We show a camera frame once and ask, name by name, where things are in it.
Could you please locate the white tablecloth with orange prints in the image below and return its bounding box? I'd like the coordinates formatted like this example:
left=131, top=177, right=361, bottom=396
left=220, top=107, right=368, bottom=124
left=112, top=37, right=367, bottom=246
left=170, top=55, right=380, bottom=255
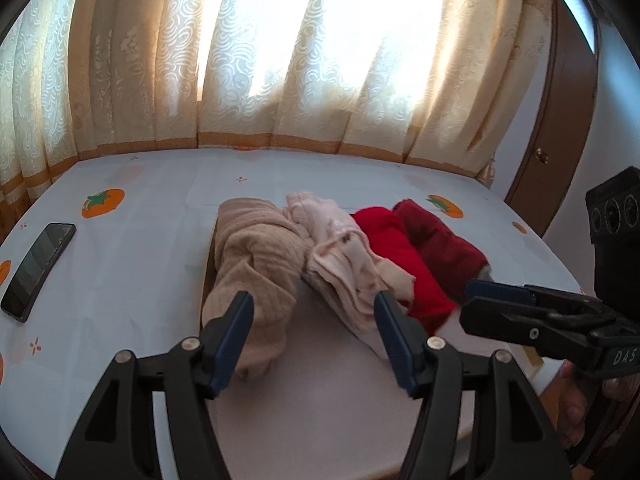
left=0, top=145, right=586, bottom=480

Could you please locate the black smartphone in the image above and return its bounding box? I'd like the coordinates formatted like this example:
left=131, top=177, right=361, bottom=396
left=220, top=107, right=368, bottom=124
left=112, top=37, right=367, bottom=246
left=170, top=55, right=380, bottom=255
left=0, top=222, right=77, bottom=323

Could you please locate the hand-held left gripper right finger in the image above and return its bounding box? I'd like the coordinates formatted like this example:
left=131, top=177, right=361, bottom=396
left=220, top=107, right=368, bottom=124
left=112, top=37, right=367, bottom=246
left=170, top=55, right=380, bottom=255
left=374, top=290, right=573, bottom=480

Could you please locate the brown wooden door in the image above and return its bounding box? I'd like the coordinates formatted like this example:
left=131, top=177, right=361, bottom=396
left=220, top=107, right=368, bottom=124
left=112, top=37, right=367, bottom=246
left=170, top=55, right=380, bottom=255
left=505, top=0, right=601, bottom=236

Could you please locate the person's right hand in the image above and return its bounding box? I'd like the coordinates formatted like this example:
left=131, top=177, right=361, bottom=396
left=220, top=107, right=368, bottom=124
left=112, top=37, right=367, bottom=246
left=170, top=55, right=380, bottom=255
left=556, top=361, right=591, bottom=453

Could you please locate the pink dotted underwear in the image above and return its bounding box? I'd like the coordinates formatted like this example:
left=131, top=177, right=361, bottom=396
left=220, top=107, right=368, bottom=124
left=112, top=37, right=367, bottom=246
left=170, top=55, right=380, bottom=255
left=285, top=190, right=416, bottom=348

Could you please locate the bright red underwear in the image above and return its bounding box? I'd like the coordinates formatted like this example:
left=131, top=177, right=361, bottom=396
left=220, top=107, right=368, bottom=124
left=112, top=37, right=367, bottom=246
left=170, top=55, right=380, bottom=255
left=350, top=206, right=458, bottom=333

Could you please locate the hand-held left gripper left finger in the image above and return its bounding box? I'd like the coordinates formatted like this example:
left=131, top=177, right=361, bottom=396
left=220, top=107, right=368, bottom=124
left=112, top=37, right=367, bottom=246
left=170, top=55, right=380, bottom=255
left=57, top=290, right=256, bottom=480

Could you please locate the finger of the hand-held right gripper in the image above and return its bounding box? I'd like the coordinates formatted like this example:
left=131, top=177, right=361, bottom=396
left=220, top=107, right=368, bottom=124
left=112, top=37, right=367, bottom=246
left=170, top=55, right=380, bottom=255
left=460, top=297, right=602, bottom=362
left=466, top=279, right=617, bottom=319

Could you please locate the cream patterned curtain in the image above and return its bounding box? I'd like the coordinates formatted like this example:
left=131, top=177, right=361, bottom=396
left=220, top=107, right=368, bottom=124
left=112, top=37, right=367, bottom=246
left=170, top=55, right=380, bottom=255
left=0, top=0, right=556, bottom=241

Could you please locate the crimson underwear with grey waistband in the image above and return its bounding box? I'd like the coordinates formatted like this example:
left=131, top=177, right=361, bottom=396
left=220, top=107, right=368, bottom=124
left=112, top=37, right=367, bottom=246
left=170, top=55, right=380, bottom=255
left=392, top=199, right=493, bottom=306

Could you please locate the beige ribbed underwear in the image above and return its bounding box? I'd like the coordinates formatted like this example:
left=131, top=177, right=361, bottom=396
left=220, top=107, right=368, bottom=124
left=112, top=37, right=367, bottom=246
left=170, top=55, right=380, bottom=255
left=200, top=199, right=308, bottom=380

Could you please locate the curtain tassel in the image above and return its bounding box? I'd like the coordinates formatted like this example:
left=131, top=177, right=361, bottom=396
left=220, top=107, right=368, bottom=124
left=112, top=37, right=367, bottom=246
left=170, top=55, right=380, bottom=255
left=479, top=152, right=499, bottom=189

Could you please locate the cardboard tray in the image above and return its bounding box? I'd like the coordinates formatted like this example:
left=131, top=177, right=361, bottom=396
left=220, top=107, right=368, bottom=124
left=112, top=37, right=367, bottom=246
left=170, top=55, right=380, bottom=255
left=200, top=207, right=563, bottom=476

